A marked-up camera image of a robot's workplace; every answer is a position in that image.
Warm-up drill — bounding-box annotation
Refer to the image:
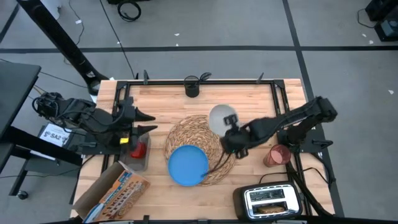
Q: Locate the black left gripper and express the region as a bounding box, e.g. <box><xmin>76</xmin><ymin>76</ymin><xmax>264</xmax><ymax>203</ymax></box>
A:
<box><xmin>116</xmin><ymin>96</ymin><xmax>159</xmax><ymax>146</ymax></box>

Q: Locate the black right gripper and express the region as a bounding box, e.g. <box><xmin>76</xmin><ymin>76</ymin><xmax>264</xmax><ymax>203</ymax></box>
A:
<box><xmin>201</xmin><ymin>124</ymin><xmax>254</xmax><ymax>178</ymax></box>

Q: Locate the red apple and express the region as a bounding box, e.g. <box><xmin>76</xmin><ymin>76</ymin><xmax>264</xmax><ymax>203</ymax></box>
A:
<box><xmin>130</xmin><ymin>141</ymin><xmax>147</xmax><ymax>159</ymax></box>

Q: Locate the blue plate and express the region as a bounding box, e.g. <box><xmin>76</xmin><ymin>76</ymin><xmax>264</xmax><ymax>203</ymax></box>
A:
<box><xmin>167</xmin><ymin>144</ymin><xmax>210</xmax><ymax>187</ymax></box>

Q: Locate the white bowl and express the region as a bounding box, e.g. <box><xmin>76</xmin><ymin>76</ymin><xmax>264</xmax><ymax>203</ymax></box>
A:
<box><xmin>208</xmin><ymin>104</ymin><xmax>241</xmax><ymax>138</ymax></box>

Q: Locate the red plastic tumbler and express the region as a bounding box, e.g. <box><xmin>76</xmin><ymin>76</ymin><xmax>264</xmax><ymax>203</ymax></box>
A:
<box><xmin>263</xmin><ymin>144</ymin><xmax>292</xmax><ymax>168</ymax></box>

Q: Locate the brown toast slice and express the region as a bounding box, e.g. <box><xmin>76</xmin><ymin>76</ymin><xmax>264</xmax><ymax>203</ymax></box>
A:
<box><xmin>257</xmin><ymin>204</ymin><xmax>286</xmax><ymax>215</ymax></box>

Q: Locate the orange cereal box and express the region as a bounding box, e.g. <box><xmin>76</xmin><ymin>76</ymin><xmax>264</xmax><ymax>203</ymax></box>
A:
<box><xmin>72</xmin><ymin>161</ymin><xmax>151</xmax><ymax>224</ymax></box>

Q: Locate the clear grey plastic bin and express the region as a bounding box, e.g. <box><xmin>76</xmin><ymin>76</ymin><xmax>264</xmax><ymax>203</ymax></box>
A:
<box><xmin>119</xmin><ymin>132</ymin><xmax>152</xmax><ymax>172</ymax></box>

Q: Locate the black and silver toaster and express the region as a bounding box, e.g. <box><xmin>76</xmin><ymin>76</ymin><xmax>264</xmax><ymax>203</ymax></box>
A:
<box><xmin>233</xmin><ymin>181</ymin><xmax>304</xmax><ymax>221</ymax></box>

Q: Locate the round woven placemat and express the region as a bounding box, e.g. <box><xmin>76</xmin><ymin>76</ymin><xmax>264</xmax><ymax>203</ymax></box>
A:
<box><xmin>164</xmin><ymin>114</ymin><xmax>239</xmax><ymax>187</ymax></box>

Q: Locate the black mesh cup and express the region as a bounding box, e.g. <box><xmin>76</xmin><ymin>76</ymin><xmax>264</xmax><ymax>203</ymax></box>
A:
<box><xmin>183</xmin><ymin>75</ymin><xmax>200</xmax><ymax>98</ymax></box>

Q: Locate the white SA2 label sheet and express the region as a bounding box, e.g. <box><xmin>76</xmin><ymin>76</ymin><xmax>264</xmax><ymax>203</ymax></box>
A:
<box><xmin>39</xmin><ymin>123</ymin><xmax>73</xmax><ymax>147</ymax></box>

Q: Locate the black desk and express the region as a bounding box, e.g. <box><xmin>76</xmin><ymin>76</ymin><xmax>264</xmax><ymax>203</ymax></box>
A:
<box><xmin>0</xmin><ymin>60</ymin><xmax>83</xmax><ymax>197</ymax></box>

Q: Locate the black floor equipment box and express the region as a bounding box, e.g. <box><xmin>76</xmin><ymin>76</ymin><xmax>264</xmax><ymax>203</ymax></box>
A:
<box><xmin>365</xmin><ymin>0</ymin><xmax>398</xmax><ymax>43</ymax></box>

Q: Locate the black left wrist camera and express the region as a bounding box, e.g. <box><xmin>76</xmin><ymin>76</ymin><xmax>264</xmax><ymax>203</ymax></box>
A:
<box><xmin>122</xmin><ymin>96</ymin><xmax>135</xmax><ymax>110</ymax></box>

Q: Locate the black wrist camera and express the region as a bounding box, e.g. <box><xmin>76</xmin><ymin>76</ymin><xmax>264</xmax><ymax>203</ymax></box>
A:
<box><xmin>122</xmin><ymin>96</ymin><xmax>135</xmax><ymax>110</ymax></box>
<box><xmin>223</xmin><ymin>114</ymin><xmax>239</xmax><ymax>129</ymax></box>

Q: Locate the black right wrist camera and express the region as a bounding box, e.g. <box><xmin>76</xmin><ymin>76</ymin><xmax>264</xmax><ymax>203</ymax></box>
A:
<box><xmin>223</xmin><ymin>114</ymin><xmax>239</xmax><ymax>129</ymax></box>

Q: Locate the black toaster power cable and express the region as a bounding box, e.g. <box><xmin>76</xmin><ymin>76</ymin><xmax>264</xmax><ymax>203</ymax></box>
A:
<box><xmin>259</xmin><ymin>167</ymin><xmax>336</xmax><ymax>188</ymax></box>

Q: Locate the black metal table frame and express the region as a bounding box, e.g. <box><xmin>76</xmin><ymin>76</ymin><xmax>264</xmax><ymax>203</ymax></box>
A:
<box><xmin>93</xmin><ymin>79</ymin><xmax>337</xmax><ymax>219</ymax></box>

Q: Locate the thin black floor cable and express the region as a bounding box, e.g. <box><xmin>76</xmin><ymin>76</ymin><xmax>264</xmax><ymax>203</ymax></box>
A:
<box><xmin>99</xmin><ymin>0</ymin><xmax>137</xmax><ymax>80</ymax></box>

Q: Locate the black camera stand pole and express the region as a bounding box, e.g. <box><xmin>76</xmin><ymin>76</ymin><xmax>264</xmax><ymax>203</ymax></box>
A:
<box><xmin>17</xmin><ymin>0</ymin><xmax>109</xmax><ymax>96</ymax></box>

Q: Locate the coiled black floor cable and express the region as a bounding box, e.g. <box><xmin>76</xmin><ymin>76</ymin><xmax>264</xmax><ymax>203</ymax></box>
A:
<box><xmin>117</xmin><ymin>0</ymin><xmax>142</xmax><ymax>22</ymax></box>

